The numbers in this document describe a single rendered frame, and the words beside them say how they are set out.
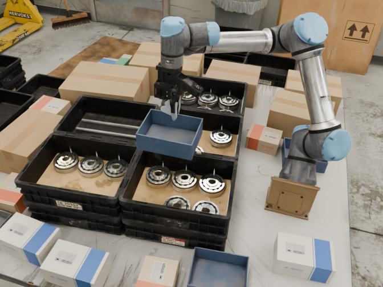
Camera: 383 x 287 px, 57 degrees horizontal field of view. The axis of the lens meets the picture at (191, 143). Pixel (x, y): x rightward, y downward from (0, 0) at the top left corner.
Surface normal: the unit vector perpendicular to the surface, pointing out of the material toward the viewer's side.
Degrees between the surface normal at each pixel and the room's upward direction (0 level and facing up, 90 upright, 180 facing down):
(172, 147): 91
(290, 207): 90
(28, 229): 0
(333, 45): 75
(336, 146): 61
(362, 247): 0
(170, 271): 0
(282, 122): 90
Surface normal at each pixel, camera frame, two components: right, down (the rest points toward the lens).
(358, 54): -0.29, 0.39
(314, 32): 0.29, -0.09
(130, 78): 0.03, -0.76
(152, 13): -0.29, 0.62
